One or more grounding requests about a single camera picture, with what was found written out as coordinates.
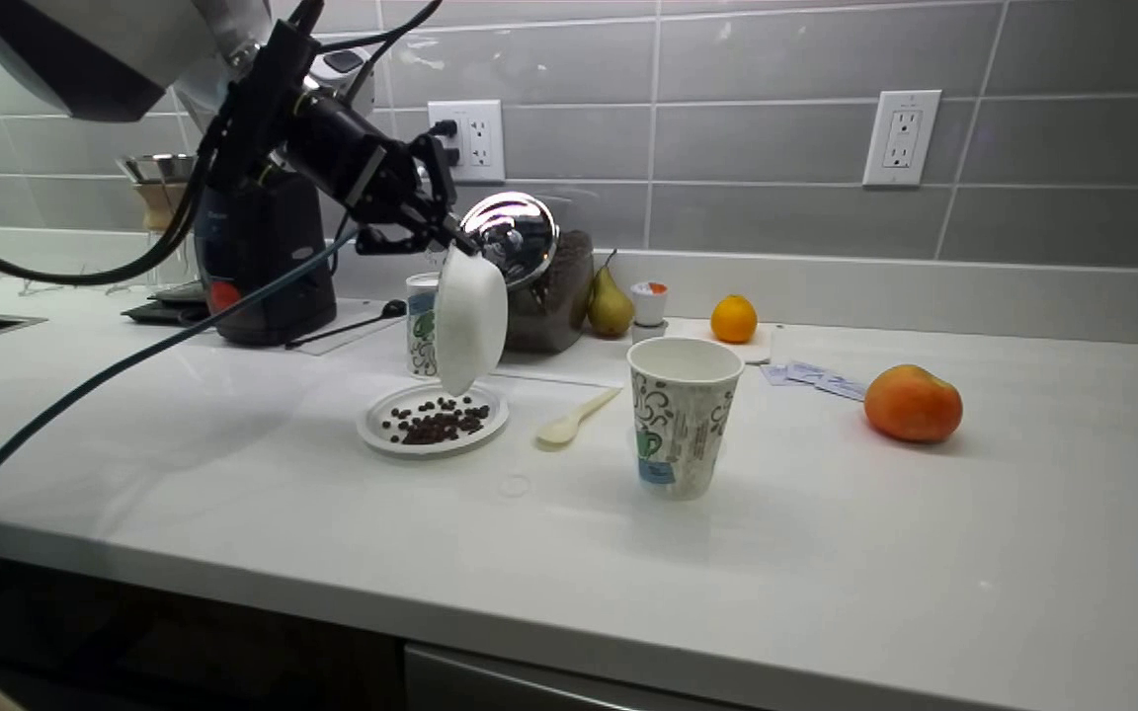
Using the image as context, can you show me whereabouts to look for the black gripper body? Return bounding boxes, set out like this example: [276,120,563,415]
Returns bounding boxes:
[281,91,454,255]

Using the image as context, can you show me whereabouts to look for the coffee beans pile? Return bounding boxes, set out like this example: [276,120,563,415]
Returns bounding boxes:
[381,394,489,448]

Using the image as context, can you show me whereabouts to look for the blue patterned plate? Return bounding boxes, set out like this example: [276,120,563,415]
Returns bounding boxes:
[436,249,511,394]

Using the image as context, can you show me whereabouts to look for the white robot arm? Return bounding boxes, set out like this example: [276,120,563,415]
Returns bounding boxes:
[0,0,457,247]

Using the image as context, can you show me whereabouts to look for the white plain plate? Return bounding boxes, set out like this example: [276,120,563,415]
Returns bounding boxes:
[355,382,511,459]

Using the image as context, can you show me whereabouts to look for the glass pour-over carafe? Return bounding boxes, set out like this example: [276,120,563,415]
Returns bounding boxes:
[118,156,198,289]

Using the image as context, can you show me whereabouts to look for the small patterned white cup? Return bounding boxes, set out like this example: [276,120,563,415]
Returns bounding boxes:
[409,272,439,374]

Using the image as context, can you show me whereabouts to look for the dark canister with metal lid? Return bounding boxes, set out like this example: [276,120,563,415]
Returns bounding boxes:
[461,191,592,357]

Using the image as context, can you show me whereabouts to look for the black coffee grinder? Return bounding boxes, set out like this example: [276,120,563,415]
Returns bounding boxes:
[194,172,336,347]

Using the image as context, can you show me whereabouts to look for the green pear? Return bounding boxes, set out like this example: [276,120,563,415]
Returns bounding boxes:
[587,264,631,340]

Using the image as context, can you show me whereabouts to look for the small white bottle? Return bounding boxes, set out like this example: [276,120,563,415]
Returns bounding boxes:
[631,281,667,327]

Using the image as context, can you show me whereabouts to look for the wooden spoon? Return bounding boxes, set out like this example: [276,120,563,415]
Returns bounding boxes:
[534,389,621,451]

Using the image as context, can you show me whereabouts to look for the patterned paper cup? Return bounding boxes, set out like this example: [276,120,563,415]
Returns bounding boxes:
[629,335,745,498]

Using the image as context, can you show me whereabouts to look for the small orange fruit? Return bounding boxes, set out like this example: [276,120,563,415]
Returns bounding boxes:
[713,294,759,343]

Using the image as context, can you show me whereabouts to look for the large orange fruit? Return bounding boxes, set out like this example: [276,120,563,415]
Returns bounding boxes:
[862,365,965,448]

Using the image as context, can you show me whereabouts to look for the white wall outlet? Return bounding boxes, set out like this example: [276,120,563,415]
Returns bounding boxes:
[862,87,942,191]
[427,99,505,183]

